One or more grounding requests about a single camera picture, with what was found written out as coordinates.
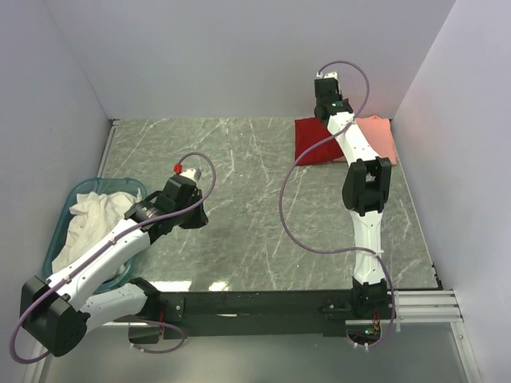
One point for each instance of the teal plastic basket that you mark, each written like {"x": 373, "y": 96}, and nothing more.
{"x": 98, "y": 185}

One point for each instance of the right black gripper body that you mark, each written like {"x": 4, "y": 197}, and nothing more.
{"x": 338, "y": 96}

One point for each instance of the folded pink t shirt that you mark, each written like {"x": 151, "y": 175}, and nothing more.
{"x": 379, "y": 135}

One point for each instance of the red t shirt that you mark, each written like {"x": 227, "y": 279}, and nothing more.
{"x": 308, "y": 132}

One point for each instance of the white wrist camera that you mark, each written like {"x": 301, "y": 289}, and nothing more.
{"x": 333, "y": 74}
{"x": 193, "y": 174}

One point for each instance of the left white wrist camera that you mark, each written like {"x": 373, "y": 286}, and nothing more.
{"x": 193, "y": 174}

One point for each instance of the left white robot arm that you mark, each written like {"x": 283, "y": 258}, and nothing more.
{"x": 59, "y": 311}

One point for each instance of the white cloth in basket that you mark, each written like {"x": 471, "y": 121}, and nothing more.
{"x": 93, "y": 217}

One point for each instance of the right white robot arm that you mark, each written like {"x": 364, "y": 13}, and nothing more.
{"x": 365, "y": 193}

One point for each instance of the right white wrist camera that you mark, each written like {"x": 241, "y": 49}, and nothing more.
{"x": 333, "y": 74}

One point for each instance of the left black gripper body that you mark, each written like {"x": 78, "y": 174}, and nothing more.
{"x": 195, "y": 199}

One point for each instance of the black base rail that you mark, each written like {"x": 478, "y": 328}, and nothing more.
{"x": 243, "y": 313}

